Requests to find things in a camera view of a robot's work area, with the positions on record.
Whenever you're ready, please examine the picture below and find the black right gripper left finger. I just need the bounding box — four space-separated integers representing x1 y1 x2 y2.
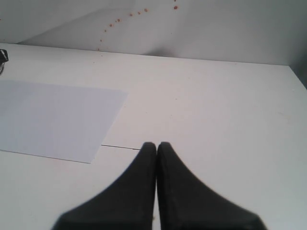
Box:
53 142 156 230

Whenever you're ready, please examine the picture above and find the white spray can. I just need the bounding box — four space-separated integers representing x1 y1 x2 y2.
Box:
0 49 9 75

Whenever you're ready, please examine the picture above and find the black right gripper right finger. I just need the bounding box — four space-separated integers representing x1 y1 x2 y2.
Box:
157 142 266 230

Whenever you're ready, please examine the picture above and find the white backdrop paper sheet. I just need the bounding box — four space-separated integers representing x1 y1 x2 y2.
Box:
15 8 178 58

